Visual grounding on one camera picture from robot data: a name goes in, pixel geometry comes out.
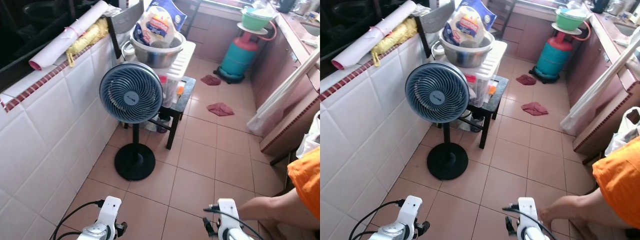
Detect brown tiled kitchen counter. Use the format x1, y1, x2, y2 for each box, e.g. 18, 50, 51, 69
565, 12, 640, 156
248, 12, 321, 156

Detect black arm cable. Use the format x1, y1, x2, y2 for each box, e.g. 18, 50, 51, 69
50, 199, 106, 240
348, 199, 406, 240
502, 202, 558, 240
203, 203, 266, 240

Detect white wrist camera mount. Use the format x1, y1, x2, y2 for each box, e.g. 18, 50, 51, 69
517, 197, 539, 231
95, 196, 123, 230
397, 195, 424, 229
217, 198, 241, 232

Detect white round plate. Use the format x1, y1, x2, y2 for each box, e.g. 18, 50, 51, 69
551, 22, 583, 36
237, 22, 269, 36

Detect white blue rice bag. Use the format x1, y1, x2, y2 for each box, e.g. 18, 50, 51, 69
442, 0, 498, 47
133, 0, 188, 48

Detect large steel basin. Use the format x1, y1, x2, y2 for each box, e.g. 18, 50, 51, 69
121, 31, 187, 69
431, 31, 497, 69

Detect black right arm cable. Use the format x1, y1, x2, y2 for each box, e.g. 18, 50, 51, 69
203, 203, 266, 240
502, 202, 558, 240

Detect person's bare leg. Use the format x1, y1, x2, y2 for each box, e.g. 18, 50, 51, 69
237, 187, 321, 240
539, 187, 631, 240

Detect teal gas cylinder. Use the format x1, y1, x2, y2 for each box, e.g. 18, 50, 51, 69
532, 31, 573, 84
218, 31, 259, 84

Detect person's orange shorts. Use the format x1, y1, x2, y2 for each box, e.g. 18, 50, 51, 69
287, 146, 321, 221
592, 136, 640, 230

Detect green plastic bowl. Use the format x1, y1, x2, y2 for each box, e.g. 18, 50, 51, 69
555, 7, 588, 32
241, 7, 275, 32

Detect blue-grey standing fan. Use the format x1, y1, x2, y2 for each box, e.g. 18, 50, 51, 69
405, 61, 470, 181
99, 61, 164, 182

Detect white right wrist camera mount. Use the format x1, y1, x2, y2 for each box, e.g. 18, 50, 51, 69
517, 197, 539, 231
217, 198, 241, 232

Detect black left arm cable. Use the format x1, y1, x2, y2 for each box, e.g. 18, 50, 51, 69
50, 199, 106, 240
348, 199, 406, 240

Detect rolled white paper sheet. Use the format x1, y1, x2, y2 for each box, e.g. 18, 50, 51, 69
28, 0, 110, 71
331, 0, 417, 71

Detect grey plastic panel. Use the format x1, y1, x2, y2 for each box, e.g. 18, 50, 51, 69
419, 1, 457, 35
111, 1, 146, 35

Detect black side table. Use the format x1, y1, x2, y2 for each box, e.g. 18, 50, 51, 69
435, 76, 509, 150
117, 76, 197, 150

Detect black metal stand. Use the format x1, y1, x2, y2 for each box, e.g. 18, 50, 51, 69
415, 16, 432, 58
105, 16, 123, 60

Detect orange gas hose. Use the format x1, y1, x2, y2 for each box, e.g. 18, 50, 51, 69
574, 20, 592, 42
260, 20, 278, 42

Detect white plastic storage box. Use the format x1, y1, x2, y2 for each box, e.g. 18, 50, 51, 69
150, 41, 197, 108
462, 40, 508, 108

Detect white plastic bag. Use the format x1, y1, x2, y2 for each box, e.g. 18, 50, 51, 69
296, 111, 321, 159
604, 106, 640, 157

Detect long white wrapped board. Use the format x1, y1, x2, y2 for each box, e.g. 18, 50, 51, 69
246, 47, 321, 137
560, 30, 640, 137

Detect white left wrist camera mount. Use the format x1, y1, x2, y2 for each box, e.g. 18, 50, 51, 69
95, 196, 123, 230
397, 195, 424, 229

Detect dark glass window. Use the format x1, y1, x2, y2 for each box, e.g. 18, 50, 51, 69
0, 0, 108, 93
320, 0, 416, 93

